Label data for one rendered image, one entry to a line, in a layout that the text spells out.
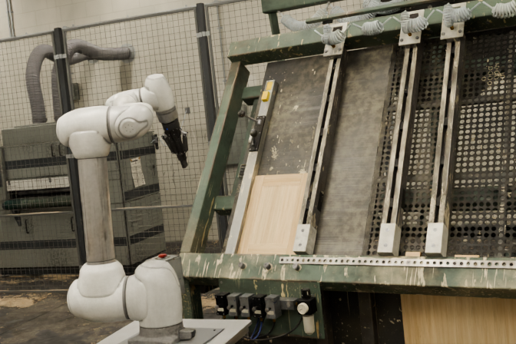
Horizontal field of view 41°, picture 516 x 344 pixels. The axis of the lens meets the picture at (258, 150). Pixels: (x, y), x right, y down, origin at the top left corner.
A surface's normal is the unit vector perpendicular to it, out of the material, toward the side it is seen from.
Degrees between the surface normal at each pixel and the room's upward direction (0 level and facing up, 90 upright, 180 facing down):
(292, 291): 90
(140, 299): 85
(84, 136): 94
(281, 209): 55
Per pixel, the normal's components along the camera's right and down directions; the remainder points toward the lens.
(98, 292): -0.06, -0.03
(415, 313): -0.51, 0.10
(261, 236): -0.47, -0.49
